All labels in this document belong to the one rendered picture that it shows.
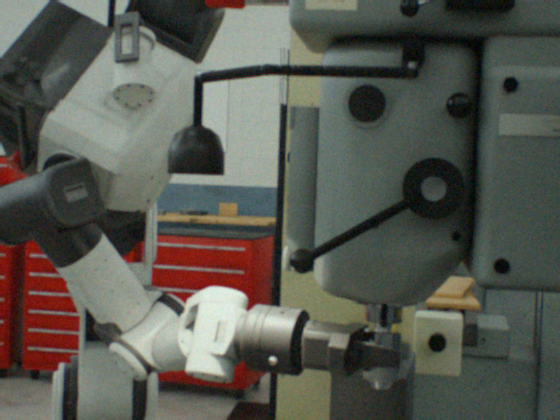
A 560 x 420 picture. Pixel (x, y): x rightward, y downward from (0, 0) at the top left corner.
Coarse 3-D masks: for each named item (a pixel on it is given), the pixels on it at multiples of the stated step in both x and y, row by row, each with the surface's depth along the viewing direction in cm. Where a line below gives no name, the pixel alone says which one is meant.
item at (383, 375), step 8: (376, 344) 119; (384, 344) 119; (392, 344) 119; (400, 344) 120; (368, 368) 120; (376, 368) 119; (384, 368) 119; (392, 368) 119; (368, 376) 120; (376, 376) 119; (384, 376) 119; (392, 376) 120
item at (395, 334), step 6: (366, 330) 121; (372, 330) 120; (378, 330) 120; (390, 330) 121; (396, 330) 121; (366, 336) 121; (372, 336) 120; (378, 336) 119; (384, 336) 119; (390, 336) 119; (396, 336) 120
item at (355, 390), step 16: (400, 368) 155; (336, 384) 150; (352, 384) 150; (368, 384) 149; (400, 384) 148; (336, 400) 151; (352, 400) 150; (368, 400) 150; (384, 400) 149; (400, 400) 148; (336, 416) 151; (352, 416) 150; (368, 416) 150; (384, 416) 149; (400, 416) 149
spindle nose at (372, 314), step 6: (366, 306) 121; (372, 306) 119; (366, 312) 121; (372, 312) 119; (378, 312) 119; (390, 312) 119; (396, 312) 119; (402, 312) 120; (366, 318) 121; (372, 318) 119; (378, 318) 119; (390, 318) 119; (396, 318) 119; (402, 318) 120
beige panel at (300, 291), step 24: (288, 96) 294; (312, 96) 293; (288, 144) 294; (288, 168) 295; (288, 288) 296; (312, 288) 295; (312, 312) 296; (336, 312) 295; (360, 312) 294; (408, 312) 292; (408, 336) 293; (288, 384) 298; (312, 384) 297; (288, 408) 298; (312, 408) 297
